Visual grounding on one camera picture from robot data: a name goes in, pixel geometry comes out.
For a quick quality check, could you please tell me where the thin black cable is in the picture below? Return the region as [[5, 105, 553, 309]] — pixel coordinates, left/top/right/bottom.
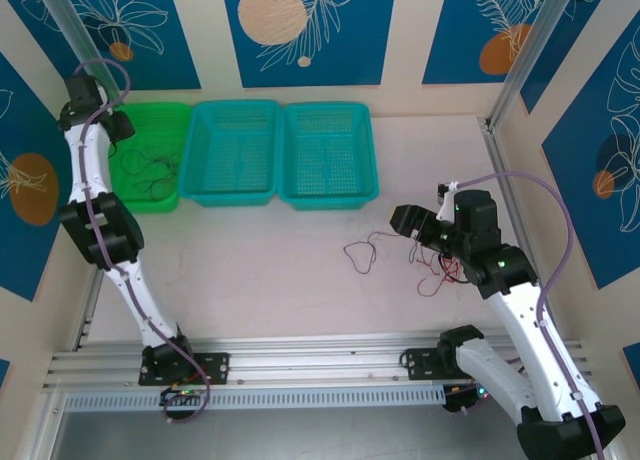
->
[[119, 147, 181, 204]]

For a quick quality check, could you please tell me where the green plastic basket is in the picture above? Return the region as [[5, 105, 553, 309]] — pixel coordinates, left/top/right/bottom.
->
[[107, 102, 194, 215]]

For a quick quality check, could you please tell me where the teal plastic basket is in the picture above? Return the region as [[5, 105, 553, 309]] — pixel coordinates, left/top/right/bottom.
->
[[277, 102, 380, 212], [178, 99, 281, 209]]

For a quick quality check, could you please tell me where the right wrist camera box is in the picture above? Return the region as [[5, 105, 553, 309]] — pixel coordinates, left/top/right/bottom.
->
[[435, 180, 459, 222]]

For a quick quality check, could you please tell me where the aluminium corner post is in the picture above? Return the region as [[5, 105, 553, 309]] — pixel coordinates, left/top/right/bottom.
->
[[37, 0, 124, 109], [489, 0, 576, 131]]

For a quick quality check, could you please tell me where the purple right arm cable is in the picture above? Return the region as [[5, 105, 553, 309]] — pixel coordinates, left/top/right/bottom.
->
[[455, 171, 609, 460]]

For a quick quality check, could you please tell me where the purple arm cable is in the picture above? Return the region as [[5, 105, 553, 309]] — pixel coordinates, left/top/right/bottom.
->
[[455, 171, 609, 460], [73, 58, 212, 426]]

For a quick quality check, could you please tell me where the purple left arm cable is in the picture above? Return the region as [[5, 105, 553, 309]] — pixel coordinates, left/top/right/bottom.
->
[[73, 58, 212, 426]]

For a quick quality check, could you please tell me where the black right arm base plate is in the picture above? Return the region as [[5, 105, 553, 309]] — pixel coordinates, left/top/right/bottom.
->
[[402, 347, 481, 381]]

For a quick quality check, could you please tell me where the aluminium rail frame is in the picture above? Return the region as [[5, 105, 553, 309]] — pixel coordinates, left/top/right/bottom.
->
[[42, 332, 594, 392]]

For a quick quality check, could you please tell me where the slotted grey cable duct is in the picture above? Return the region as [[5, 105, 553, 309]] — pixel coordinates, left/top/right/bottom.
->
[[64, 385, 447, 412]]

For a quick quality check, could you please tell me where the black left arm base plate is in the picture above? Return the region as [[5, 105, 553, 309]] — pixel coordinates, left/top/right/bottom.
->
[[138, 352, 231, 386]]

